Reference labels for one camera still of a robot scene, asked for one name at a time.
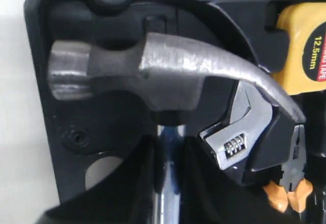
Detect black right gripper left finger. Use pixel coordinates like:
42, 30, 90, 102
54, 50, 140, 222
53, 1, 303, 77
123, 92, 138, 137
37, 136, 155, 223

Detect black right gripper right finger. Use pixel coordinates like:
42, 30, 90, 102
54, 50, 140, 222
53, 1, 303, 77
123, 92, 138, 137
182, 136, 283, 223

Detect adjustable wrench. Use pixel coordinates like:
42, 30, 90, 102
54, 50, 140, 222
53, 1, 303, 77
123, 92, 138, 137
199, 81, 295, 185

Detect claw hammer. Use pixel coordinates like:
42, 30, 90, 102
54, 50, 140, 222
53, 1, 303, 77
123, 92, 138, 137
47, 32, 306, 224

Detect black plastic tool case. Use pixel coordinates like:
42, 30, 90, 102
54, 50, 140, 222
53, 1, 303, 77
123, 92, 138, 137
24, 0, 325, 223

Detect yellow tape measure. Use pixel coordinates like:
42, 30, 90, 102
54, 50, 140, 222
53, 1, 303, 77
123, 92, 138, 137
272, 2, 325, 95

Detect orange handled pliers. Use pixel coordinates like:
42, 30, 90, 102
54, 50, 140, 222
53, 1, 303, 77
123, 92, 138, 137
263, 125, 313, 216

